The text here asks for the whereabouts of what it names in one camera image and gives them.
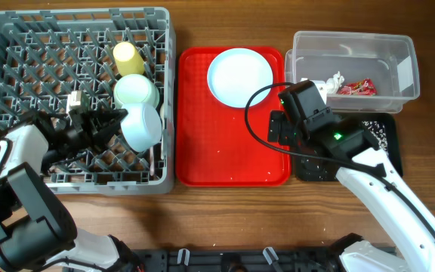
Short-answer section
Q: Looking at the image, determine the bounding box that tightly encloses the white plastic spoon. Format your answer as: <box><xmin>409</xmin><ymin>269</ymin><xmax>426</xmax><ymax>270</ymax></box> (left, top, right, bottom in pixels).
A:
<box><xmin>159</xmin><ymin>104</ymin><xmax>165</xmax><ymax>160</ymax></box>

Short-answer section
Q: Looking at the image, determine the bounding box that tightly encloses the white plastic fork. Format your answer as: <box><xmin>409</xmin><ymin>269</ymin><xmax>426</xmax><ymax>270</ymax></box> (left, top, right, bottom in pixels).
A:
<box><xmin>149</xmin><ymin>147</ymin><xmax>155</xmax><ymax>177</ymax></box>

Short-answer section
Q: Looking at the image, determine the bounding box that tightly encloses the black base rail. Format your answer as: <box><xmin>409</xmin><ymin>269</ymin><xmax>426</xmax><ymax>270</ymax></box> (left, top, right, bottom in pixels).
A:
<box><xmin>134</xmin><ymin>247</ymin><xmax>330</xmax><ymax>272</ymax></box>

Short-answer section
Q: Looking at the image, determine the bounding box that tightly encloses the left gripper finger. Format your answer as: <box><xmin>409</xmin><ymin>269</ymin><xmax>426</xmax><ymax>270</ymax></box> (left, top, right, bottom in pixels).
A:
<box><xmin>88</xmin><ymin>109</ymin><xmax>128</xmax><ymax>127</ymax></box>
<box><xmin>90</xmin><ymin>121</ymin><xmax>121</xmax><ymax>151</ymax></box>

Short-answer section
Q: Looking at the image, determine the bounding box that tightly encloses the white napkin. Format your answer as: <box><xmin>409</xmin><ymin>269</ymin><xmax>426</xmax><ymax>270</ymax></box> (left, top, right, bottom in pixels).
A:
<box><xmin>325</xmin><ymin>71</ymin><xmax>344</xmax><ymax>94</ymax></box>

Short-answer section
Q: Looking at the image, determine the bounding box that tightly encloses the small light blue bowl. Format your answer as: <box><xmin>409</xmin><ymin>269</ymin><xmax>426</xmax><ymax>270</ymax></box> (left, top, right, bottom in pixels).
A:
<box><xmin>121</xmin><ymin>103</ymin><xmax>162</xmax><ymax>152</ymax></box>

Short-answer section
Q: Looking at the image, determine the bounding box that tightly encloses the food scraps and rice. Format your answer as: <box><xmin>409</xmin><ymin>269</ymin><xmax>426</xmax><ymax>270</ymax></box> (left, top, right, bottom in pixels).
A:
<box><xmin>362</xmin><ymin>121</ymin><xmax>387</xmax><ymax>151</ymax></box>

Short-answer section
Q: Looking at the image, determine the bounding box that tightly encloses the grey dishwasher rack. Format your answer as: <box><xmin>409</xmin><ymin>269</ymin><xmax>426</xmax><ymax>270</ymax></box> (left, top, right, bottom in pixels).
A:
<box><xmin>0</xmin><ymin>7</ymin><xmax>176</xmax><ymax>195</ymax></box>

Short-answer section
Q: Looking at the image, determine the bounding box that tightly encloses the green bowl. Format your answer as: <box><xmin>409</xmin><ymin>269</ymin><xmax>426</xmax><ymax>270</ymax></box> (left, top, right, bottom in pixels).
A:
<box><xmin>113</xmin><ymin>74</ymin><xmax>159</xmax><ymax>109</ymax></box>

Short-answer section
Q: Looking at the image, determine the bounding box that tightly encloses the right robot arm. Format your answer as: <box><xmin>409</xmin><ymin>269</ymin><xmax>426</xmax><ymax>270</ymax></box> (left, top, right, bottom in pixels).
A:
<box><xmin>278</xmin><ymin>80</ymin><xmax>435</xmax><ymax>271</ymax></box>

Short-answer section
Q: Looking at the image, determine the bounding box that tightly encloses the black plastic tray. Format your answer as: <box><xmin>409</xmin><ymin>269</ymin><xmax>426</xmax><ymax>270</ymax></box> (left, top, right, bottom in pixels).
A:
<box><xmin>292</xmin><ymin>113</ymin><xmax>403</xmax><ymax>182</ymax></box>

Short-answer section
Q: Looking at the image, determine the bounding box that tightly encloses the clear plastic bin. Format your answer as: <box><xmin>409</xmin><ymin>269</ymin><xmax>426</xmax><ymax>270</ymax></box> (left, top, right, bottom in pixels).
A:
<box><xmin>285</xmin><ymin>31</ymin><xmax>420</xmax><ymax>113</ymax></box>

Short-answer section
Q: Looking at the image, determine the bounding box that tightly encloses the red plastic tray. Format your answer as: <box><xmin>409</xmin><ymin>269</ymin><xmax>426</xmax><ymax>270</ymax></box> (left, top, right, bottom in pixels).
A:
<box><xmin>175</xmin><ymin>47</ymin><xmax>291</xmax><ymax>187</ymax></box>

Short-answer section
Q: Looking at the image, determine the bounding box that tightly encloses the light blue plate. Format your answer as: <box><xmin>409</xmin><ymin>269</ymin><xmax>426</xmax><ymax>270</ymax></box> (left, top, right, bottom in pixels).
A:
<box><xmin>207</xmin><ymin>48</ymin><xmax>273</xmax><ymax>108</ymax></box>

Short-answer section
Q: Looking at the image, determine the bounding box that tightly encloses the red snack wrapper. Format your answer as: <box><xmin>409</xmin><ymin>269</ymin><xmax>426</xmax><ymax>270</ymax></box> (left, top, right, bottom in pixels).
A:
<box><xmin>337</xmin><ymin>79</ymin><xmax>377</xmax><ymax>96</ymax></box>

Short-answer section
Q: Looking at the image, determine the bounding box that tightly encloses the yellow cup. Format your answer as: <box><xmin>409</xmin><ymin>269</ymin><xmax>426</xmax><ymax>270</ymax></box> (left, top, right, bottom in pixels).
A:
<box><xmin>113</xmin><ymin>42</ymin><xmax>145</xmax><ymax>76</ymax></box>

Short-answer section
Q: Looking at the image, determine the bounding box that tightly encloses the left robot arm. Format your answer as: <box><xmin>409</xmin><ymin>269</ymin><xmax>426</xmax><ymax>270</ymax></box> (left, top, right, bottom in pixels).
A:
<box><xmin>0</xmin><ymin>110</ymin><xmax>143</xmax><ymax>271</ymax></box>

